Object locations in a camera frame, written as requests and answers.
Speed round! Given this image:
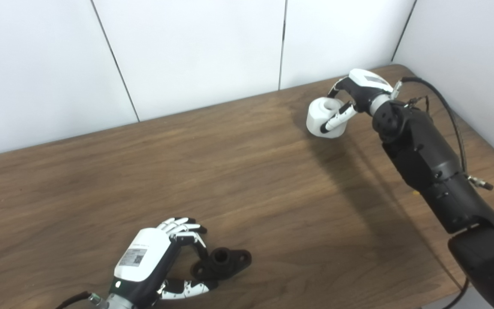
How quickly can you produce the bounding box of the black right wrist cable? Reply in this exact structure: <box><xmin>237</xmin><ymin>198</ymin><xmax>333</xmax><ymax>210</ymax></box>
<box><xmin>395</xmin><ymin>76</ymin><xmax>494</xmax><ymax>191</ymax></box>

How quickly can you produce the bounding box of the round white plastic piece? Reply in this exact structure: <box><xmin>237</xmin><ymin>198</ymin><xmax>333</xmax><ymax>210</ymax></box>
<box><xmin>306</xmin><ymin>97</ymin><xmax>350</xmax><ymax>139</ymax></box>

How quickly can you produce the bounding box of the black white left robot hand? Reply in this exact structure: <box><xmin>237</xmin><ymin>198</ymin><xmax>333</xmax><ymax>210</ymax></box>
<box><xmin>113</xmin><ymin>217</ymin><xmax>218</xmax><ymax>307</ymax></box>

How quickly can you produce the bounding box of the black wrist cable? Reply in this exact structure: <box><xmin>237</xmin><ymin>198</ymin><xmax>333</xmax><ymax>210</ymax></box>
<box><xmin>55</xmin><ymin>291</ymin><xmax>102</xmax><ymax>309</ymax></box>
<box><xmin>395</xmin><ymin>76</ymin><xmax>494</xmax><ymax>191</ymax></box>

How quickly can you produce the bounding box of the black flanged holder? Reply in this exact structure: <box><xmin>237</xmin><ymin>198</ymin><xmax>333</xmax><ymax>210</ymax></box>
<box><xmin>190</xmin><ymin>248</ymin><xmax>252</xmax><ymax>282</ymax></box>

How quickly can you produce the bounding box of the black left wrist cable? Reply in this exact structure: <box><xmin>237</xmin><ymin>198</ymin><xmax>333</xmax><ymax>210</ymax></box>
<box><xmin>55</xmin><ymin>291</ymin><xmax>102</xmax><ymax>309</ymax></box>

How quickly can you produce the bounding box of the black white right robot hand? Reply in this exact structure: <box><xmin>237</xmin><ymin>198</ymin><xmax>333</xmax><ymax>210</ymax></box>
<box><xmin>320</xmin><ymin>69</ymin><xmax>395</xmax><ymax>133</ymax></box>

